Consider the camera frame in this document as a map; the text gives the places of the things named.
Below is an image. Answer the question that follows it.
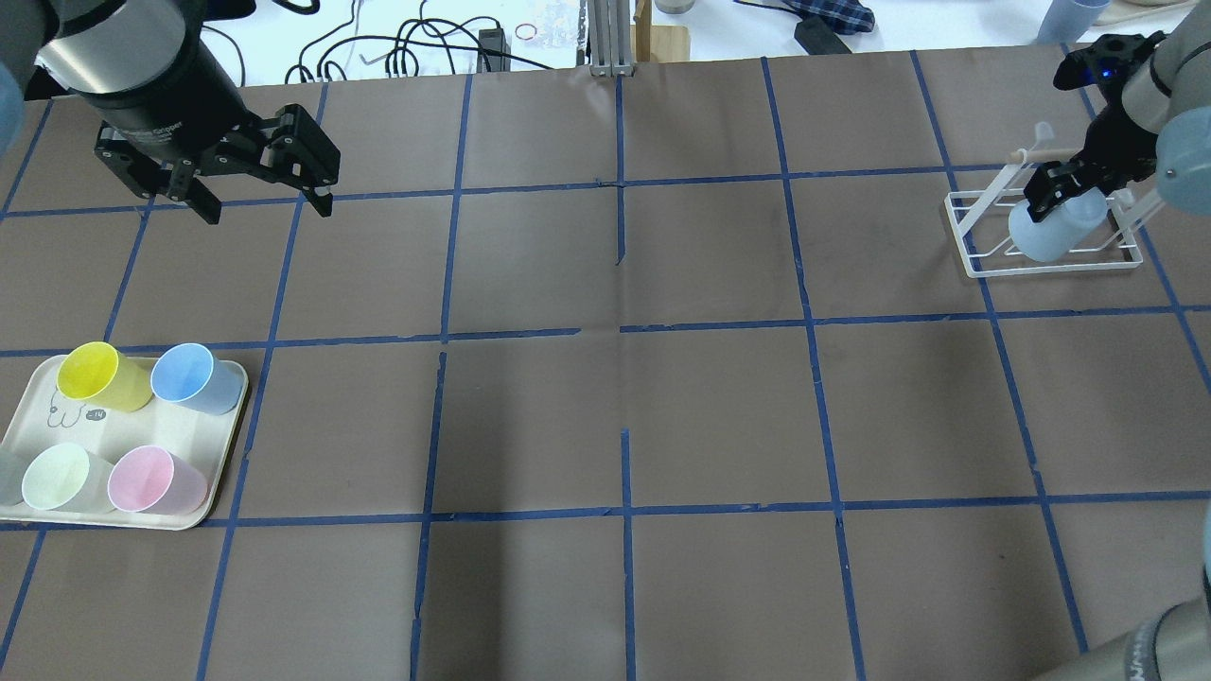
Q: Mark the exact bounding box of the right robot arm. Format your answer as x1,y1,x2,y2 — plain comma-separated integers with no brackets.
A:
1009,1,1210,680

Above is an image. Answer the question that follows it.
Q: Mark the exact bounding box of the aluminium frame post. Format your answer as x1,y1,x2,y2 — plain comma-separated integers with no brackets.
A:
582,0,635,78

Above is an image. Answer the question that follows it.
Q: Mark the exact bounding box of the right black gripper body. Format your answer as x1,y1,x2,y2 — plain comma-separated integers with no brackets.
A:
1026,32,1167,223

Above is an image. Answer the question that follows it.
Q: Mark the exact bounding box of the yellow plastic cup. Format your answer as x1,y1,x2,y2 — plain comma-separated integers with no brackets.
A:
56,341,154,412

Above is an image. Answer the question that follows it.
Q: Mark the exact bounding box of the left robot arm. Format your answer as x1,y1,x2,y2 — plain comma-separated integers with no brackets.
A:
2,1,342,224

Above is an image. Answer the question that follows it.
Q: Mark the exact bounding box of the pink plastic cup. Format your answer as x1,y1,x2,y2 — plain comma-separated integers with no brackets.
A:
107,445,210,515

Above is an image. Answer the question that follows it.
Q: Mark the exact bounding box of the white wire cup rack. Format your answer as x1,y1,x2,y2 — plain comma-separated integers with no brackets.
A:
942,121,1164,279

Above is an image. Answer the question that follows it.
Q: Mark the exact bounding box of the pale green plastic cup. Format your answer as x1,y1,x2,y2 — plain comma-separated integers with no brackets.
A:
21,443,115,514

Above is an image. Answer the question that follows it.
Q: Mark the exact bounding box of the wooden stand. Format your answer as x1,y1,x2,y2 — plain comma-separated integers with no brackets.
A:
631,1,691,63

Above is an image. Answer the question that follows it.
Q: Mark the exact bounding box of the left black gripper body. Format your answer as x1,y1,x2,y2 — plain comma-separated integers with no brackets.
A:
39,8,342,204

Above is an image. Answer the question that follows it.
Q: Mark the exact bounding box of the dark plaid cloth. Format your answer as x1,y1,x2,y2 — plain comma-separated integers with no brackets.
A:
784,0,876,36

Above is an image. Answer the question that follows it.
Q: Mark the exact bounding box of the light blue plastic cup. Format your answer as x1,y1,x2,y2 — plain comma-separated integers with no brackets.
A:
1008,188,1108,263

